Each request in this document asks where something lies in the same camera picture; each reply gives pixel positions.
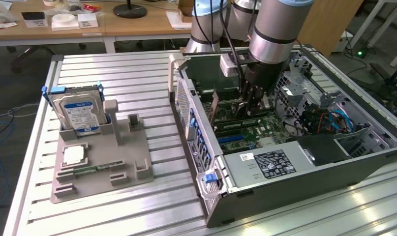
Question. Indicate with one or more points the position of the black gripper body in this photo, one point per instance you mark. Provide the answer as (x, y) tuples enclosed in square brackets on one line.
[(262, 73)]

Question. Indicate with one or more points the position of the green graphics card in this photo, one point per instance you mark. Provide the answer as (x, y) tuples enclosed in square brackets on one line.
[(214, 108)]

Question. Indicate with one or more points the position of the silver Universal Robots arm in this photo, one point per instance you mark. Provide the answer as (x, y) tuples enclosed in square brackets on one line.
[(273, 37)]

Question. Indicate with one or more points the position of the RAM stick white label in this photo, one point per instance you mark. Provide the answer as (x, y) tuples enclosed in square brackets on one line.
[(236, 124)]

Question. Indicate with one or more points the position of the perforated metal disk bay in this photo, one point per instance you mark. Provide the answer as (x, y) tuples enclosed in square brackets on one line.
[(293, 93)]

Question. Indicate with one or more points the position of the green motherboard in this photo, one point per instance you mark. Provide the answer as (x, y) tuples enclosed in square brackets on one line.
[(266, 132)]

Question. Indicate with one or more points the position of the silver chipset heat sink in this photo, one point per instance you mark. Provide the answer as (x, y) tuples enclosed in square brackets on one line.
[(269, 141)]

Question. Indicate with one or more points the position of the blue expansion slot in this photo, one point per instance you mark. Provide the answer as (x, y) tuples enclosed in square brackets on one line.
[(230, 140)]

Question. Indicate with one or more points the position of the white device red mark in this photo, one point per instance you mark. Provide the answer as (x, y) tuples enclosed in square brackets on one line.
[(344, 44)]

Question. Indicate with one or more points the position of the black plastic shroud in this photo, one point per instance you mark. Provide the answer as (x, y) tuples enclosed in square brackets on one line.
[(322, 150)]

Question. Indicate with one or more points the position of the grey power supply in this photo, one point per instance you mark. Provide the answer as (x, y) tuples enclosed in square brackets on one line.
[(241, 172)]

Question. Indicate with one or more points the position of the wooden cabinet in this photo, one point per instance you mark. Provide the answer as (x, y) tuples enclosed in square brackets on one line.
[(329, 24)]

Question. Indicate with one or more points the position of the black device green light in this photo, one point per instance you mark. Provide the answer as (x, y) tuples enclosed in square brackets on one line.
[(360, 53)]

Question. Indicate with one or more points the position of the white paper stack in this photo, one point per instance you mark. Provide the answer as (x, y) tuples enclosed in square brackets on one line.
[(178, 22)]

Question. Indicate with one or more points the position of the blue case latch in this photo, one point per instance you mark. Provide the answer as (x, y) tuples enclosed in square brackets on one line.
[(207, 178)]

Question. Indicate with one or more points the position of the brown cardboard box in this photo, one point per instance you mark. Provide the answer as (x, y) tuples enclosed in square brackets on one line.
[(185, 8)]

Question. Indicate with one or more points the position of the open metal disk bay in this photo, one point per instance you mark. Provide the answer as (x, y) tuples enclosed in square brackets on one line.
[(365, 147)]

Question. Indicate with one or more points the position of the open dark PC case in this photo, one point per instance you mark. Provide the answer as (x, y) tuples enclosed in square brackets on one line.
[(284, 196)]

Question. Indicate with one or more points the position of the black equipment stand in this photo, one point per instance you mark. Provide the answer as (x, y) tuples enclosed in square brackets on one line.
[(395, 76)]

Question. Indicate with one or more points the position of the black round lamp base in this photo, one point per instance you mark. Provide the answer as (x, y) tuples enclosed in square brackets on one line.
[(129, 12)]

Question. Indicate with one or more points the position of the grey parts rack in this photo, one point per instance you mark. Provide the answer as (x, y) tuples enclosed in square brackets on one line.
[(113, 152)]

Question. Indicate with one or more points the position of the hard disk blue caddy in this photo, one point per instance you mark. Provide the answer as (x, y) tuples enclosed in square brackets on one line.
[(80, 115)]

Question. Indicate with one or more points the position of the bare green RAM stick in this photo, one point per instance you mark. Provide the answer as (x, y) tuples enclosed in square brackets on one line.
[(92, 169)]

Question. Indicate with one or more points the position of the white labelled box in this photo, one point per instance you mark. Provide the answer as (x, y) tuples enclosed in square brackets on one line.
[(88, 23)]

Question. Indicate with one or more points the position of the red packet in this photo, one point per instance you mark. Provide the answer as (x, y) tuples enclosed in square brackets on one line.
[(91, 8)]

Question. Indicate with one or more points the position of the silver CPU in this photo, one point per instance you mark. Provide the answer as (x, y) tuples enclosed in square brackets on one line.
[(74, 155)]

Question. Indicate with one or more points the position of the white box with roll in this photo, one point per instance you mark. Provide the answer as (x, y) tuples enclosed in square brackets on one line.
[(64, 25)]

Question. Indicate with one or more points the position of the tape roll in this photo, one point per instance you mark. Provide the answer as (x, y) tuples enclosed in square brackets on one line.
[(50, 3)]

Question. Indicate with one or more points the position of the black and white box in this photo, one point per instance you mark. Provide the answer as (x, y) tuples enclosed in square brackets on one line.
[(34, 23)]

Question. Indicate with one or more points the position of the white paper note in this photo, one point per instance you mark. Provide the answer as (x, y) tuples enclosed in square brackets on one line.
[(4, 25)]

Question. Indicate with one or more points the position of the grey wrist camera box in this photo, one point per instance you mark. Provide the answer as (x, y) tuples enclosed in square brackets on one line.
[(229, 66)]

